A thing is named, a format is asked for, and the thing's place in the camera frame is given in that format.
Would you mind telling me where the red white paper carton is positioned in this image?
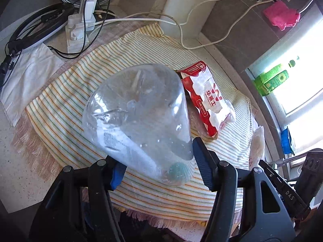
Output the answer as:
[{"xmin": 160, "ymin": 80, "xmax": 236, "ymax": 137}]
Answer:
[{"xmin": 176, "ymin": 61, "xmax": 236, "ymax": 139}]

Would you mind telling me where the clear plastic bottle with label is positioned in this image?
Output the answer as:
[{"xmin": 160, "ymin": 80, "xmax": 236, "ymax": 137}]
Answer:
[{"xmin": 82, "ymin": 63, "xmax": 194, "ymax": 186}]

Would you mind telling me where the pink translucent plastic bag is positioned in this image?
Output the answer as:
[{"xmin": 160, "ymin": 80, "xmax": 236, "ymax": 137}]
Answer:
[{"xmin": 249, "ymin": 126, "xmax": 265, "ymax": 170}]

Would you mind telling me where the blue sponge on sill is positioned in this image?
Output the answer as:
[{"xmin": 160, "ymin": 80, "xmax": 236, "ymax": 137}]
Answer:
[{"xmin": 281, "ymin": 127, "xmax": 295, "ymax": 155}]

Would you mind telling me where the striped yellow cloth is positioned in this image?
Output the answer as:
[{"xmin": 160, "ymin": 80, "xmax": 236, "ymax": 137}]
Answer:
[{"xmin": 25, "ymin": 22, "xmax": 259, "ymax": 222}]

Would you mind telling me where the green dish soap bottle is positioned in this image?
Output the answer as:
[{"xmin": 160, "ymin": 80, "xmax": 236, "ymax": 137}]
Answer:
[{"xmin": 254, "ymin": 56, "xmax": 299, "ymax": 97}]

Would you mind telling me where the white paper sheet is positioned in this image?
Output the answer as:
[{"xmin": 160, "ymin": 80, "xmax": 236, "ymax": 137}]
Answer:
[{"xmin": 1, "ymin": 43, "xmax": 64, "ymax": 126}]

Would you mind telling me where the white power strip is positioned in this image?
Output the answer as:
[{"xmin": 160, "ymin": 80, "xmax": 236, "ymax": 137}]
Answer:
[{"xmin": 65, "ymin": 14, "xmax": 96, "ymax": 54}]

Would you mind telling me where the white charger plug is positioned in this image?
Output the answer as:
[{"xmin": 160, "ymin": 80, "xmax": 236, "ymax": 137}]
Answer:
[{"xmin": 79, "ymin": 0, "xmax": 97, "ymax": 23}]

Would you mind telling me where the white power cable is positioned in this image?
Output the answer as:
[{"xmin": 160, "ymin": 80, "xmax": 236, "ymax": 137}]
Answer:
[{"xmin": 95, "ymin": 0, "xmax": 314, "ymax": 50}]

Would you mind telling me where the pink cloth on wall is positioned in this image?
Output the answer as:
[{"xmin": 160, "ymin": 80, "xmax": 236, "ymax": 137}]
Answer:
[{"xmin": 263, "ymin": 0, "xmax": 301, "ymax": 31}]

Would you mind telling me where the black ring lamp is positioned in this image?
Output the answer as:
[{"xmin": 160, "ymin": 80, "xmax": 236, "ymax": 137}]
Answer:
[{"xmin": 1, "ymin": 3, "xmax": 74, "ymax": 87}]

